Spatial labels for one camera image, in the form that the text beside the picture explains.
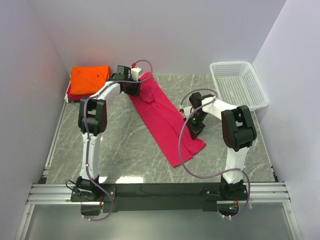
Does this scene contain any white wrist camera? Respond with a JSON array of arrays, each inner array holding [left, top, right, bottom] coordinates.
[[130, 62, 143, 81], [179, 105, 193, 118]]

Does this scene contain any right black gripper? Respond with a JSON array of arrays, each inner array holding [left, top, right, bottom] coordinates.
[[183, 112, 208, 141]]

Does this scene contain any aluminium rail frame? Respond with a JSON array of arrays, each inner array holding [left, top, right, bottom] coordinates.
[[15, 182, 303, 240]]

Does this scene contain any magenta t shirt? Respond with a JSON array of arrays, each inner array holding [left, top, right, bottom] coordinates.
[[128, 71, 207, 169]]

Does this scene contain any folded orange t shirt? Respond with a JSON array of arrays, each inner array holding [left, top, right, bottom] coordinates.
[[70, 65, 111, 96]]

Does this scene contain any white plastic basket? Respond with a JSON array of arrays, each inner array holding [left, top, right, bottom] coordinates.
[[209, 61, 269, 111]]

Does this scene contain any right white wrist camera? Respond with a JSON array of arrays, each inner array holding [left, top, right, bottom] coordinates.
[[179, 105, 193, 118]]

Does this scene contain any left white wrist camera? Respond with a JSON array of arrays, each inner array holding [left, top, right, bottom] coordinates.
[[130, 62, 143, 81]]

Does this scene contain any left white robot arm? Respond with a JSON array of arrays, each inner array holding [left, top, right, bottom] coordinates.
[[75, 63, 143, 201]]

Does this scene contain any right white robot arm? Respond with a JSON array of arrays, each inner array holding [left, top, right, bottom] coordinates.
[[183, 90, 257, 200]]

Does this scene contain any black base beam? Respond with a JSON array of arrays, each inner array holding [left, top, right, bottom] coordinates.
[[70, 181, 249, 215]]

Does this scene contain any folded red t shirt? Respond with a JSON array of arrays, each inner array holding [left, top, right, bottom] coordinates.
[[66, 85, 91, 101]]

